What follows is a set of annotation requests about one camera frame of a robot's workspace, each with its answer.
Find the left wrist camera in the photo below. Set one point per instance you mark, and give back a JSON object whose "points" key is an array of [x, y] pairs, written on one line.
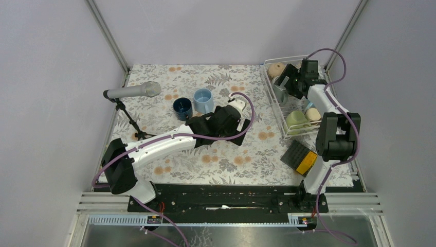
{"points": [[238, 104]]}

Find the dark grey building plate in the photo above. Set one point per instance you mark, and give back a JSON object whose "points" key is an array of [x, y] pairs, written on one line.
{"points": [[294, 154]]}

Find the black tripod mic stand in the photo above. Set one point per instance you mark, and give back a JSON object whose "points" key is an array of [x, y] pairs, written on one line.
{"points": [[139, 134]]}

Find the left aluminium frame post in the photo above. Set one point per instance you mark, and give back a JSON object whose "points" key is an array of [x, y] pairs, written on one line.
{"points": [[105, 30]]}

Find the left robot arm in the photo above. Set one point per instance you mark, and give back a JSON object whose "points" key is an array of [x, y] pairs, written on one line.
{"points": [[121, 161]]}

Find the light blue cup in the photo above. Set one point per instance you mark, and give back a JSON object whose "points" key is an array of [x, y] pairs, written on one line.
{"points": [[203, 101]]}

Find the dark blue cup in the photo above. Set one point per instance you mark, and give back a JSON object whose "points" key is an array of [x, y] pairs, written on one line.
{"points": [[183, 109]]}

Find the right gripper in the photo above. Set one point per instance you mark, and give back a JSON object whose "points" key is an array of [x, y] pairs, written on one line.
{"points": [[290, 71]]}

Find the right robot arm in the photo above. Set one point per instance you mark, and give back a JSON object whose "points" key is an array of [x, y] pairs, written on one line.
{"points": [[336, 142]]}

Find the right aluminium frame post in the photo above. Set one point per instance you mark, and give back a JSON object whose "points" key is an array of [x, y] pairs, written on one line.
{"points": [[347, 31]]}

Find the beige ribbed cup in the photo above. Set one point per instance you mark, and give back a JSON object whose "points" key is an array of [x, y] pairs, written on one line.
{"points": [[275, 69]]}

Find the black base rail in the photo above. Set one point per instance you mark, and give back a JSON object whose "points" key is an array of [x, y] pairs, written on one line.
{"points": [[230, 204]]}

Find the cream cup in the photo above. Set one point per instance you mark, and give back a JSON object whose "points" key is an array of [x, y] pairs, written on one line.
{"points": [[313, 116]]}

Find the white and blue cup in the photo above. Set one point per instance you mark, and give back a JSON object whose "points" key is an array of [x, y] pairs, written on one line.
{"points": [[307, 105]]}

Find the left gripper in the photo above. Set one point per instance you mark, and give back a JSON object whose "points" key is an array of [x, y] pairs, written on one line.
{"points": [[238, 141]]}

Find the silver microphone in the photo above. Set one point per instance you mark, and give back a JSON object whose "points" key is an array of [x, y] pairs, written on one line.
{"points": [[148, 89]]}

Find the light green cup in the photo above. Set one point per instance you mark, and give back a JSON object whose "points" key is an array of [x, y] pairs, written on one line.
{"points": [[294, 122]]}

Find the white wire dish rack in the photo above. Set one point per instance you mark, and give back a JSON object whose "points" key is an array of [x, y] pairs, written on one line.
{"points": [[286, 109]]}

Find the grey-green cup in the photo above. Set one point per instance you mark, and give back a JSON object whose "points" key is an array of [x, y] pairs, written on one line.
{"points": [[280, 91]]}

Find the aluminium frame post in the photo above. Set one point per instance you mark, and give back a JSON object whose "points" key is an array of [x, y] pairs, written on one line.
{"points": [[105, 30], [347, 31]]}

